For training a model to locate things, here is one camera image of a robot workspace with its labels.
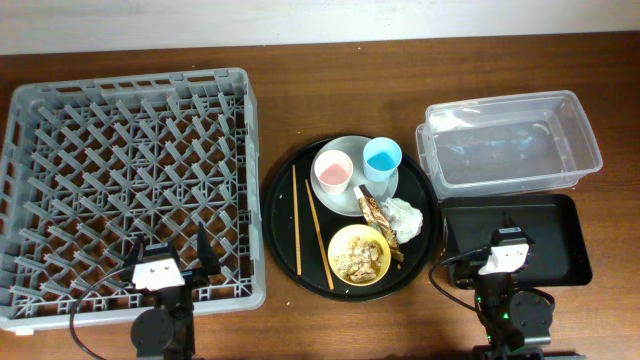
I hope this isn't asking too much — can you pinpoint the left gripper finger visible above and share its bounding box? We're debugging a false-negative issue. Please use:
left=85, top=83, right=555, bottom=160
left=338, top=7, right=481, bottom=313
left=123, top=234, right=144, bottom=268
left=197, top=222, right=221, bottom=275

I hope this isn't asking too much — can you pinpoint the white napkin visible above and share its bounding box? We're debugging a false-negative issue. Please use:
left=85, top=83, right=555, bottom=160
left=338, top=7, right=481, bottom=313
left=381, top=198, right=423, bottom=244

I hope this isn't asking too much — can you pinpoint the gold brown snack wrapper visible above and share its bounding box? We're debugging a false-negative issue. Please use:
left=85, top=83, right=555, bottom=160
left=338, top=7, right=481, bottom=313
left=353, top=185, right=404, bottom=262

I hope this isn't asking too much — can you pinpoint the food scraps and rice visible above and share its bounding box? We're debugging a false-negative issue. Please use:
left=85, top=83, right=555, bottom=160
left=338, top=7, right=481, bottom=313
left=334, top=237, right=382, bottom=284

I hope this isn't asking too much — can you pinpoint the yellow bowl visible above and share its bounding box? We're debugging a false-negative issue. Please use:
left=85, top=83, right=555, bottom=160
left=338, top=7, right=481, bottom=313
left=327, top=224, right=392, bottom=287

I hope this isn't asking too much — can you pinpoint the pink cup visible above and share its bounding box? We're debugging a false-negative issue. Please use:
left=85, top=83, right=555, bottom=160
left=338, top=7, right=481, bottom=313
left=313, top=150, right=354, bottom=195

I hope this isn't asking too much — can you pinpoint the blue cup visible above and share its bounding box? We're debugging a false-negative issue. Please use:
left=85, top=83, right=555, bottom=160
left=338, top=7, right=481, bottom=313
left=363, top=137, right=402, bottom=183

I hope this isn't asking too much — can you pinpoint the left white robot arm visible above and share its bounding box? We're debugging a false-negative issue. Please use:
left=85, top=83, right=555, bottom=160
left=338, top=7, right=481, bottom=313
left=122, top=223, right=221, bottom=359

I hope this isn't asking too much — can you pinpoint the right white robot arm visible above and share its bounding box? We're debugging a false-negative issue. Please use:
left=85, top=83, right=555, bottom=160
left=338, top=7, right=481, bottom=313
left=472, top=225, right=555, bottom=360

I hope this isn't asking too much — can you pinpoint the grey plastic dishwasher rack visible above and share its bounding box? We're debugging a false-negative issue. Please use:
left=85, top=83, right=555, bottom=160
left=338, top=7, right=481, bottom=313
left=1, top=68, right=266, bottom=334

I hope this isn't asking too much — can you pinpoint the black rectangular tray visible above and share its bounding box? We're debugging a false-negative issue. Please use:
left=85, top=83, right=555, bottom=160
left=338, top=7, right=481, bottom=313
left=441, top=194, right=593, bottom=287

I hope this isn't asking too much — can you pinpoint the clear plastic bin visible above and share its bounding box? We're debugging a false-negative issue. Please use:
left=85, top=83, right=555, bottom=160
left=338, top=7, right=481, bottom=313
left=415, top=90, right=603, bottom=200

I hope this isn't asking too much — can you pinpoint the round black serving tray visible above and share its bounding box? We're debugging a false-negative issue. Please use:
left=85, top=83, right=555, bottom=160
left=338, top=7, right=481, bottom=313
left=262, top=137, right=442, bottom=302

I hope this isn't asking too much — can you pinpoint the grey round plate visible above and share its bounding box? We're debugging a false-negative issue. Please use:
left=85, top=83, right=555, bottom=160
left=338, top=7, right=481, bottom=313
left=311, top=135, right=399, bottom=217

